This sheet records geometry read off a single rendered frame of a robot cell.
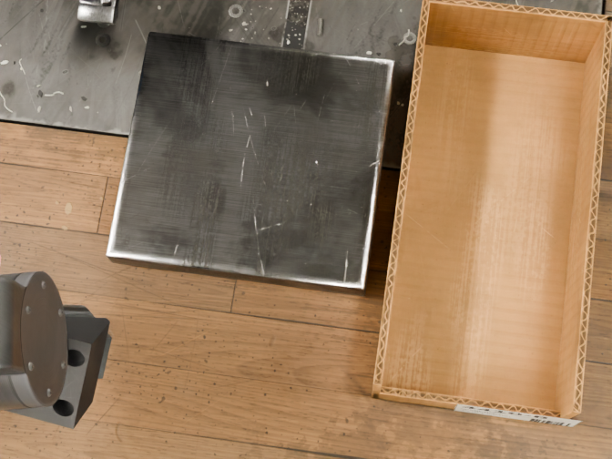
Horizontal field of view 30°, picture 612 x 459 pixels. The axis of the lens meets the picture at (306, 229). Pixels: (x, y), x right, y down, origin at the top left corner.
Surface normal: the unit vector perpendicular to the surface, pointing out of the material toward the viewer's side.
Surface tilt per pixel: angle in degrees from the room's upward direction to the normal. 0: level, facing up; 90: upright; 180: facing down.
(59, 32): 0
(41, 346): 85
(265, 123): 0
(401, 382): 0
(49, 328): 85
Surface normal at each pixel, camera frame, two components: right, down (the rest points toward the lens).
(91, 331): 0.24, -0.94
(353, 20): -0.04, -0.25
